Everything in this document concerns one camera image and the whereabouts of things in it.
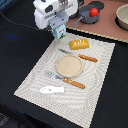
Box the grey toy pot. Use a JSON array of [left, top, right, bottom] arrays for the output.
[[65, 0, 84, 17]]

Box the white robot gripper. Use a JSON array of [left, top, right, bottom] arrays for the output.
[[32, 0, 79, 31]]

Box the red toy tomato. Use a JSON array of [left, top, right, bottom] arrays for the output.
[[89, 8, 99, 17]]

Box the wooden handled toy fork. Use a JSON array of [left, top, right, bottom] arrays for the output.
[[45, 71, 85, 89]]

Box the beige woven placemat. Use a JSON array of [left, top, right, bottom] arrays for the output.
[[14, 33, 115, 128]]

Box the pink toy stove top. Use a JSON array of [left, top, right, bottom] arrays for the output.
[[66, 0, 128, 43]]

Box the light blue milk carton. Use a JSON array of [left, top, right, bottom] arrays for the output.
[[55, 25, 66, 40]]

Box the cream bowl on stove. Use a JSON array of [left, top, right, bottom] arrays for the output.
[[116, 4, 128, 31]]

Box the grey toy frying pan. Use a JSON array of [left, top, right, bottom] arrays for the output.
[[73, 5, 100, 26]]

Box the toy bread loaf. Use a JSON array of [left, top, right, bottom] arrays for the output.
[[70, 39, 89, 50]]

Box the wooden handled toy knife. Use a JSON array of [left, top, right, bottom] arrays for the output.
[[59, 49, 98, 62]]

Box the black burner disc back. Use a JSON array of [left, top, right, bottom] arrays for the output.
[[88, 1, 104, 10]]

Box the round wooden plate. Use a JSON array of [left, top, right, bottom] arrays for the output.
[[56, 55, 83, 78]]

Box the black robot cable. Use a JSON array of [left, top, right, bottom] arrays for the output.
[[0, 13, 38, 31]]

